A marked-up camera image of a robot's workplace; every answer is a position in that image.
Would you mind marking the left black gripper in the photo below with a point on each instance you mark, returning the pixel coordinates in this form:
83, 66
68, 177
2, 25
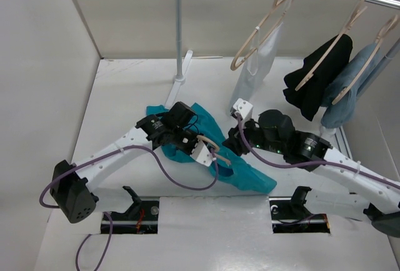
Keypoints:
189, 151

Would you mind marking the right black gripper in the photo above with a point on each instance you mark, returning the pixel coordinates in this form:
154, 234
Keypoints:
232, 142

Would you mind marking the beige wooden hanger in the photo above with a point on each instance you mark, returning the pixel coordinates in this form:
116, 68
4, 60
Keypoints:
215, 147

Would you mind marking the teal t shirt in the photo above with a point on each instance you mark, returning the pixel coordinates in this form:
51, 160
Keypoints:
239, 174

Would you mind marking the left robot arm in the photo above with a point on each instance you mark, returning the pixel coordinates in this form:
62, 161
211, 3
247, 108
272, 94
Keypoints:
75, 184

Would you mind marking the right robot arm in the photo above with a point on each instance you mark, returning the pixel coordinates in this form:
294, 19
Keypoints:
273, 140

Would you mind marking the black hanging shirt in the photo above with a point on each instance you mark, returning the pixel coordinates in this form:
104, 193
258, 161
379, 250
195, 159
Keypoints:
309, 98

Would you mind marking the light blue hanging shirt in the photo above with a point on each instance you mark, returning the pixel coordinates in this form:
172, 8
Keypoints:
343, 96

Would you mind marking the white hanging shirt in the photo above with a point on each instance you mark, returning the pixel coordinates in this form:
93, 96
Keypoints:
257, 66

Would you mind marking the hanger holding black shirt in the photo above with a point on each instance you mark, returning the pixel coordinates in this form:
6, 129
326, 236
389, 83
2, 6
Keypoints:
314, 60

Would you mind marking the white rack base foot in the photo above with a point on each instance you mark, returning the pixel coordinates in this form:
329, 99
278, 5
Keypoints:
178, 82

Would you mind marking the left rack pole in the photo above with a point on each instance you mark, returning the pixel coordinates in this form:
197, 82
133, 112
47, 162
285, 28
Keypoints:
179, 55

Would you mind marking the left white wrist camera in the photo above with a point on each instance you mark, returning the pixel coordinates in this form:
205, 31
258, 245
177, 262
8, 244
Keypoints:
202, 155

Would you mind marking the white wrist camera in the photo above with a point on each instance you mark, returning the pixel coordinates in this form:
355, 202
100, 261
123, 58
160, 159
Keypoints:
202, 155
242, 108

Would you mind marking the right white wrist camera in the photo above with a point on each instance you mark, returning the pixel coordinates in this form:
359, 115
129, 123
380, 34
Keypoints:
242, 108

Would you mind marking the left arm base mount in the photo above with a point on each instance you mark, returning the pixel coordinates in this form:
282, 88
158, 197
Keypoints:
140, 218

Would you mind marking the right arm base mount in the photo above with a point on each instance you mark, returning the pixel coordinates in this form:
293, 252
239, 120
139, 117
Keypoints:
289, 215

